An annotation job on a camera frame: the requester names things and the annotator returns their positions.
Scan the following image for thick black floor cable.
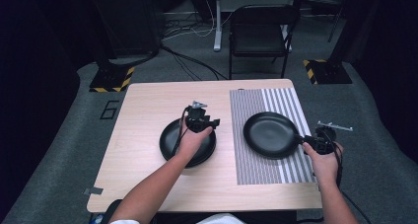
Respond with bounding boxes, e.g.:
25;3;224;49
107;43;230;82

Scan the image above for dark curtain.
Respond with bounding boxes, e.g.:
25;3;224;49
0;0;82;215
343;0;418;164

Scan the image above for white floor cables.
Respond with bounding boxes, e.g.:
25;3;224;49
162;0;233;41

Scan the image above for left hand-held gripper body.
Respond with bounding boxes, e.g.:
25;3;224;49
185;100;211;133

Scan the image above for black cabinet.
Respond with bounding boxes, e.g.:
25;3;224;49
88;0;166;59

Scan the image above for black folding chair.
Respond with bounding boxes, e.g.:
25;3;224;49
228;4;301;80

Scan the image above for striped grey white mat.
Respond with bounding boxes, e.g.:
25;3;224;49
229;87;318;187

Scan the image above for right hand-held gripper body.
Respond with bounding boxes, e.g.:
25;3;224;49
311;120;354;155

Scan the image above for white desk frame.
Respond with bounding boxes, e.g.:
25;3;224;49
212;0;298;52

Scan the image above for black round plate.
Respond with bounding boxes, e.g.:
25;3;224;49
243;111;301;160
159;117;217;165
164;151;217;169

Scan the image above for person's left hand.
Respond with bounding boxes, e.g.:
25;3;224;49
174;118;215;163

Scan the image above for person's right hand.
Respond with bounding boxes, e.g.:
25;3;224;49
302;142;344;186

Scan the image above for left hand-held gripper cable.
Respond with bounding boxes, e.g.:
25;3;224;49
171;106;192;160

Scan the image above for black floor tape marking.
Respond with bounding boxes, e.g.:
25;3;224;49
99;100;120;121

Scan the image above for person's white shirt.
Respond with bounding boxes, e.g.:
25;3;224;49
109;213;246;224

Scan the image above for grey tape piece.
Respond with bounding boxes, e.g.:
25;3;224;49
83;187;105;196

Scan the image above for black stand base hazard tape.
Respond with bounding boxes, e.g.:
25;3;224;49
88;57;136;94
303;58;353;86

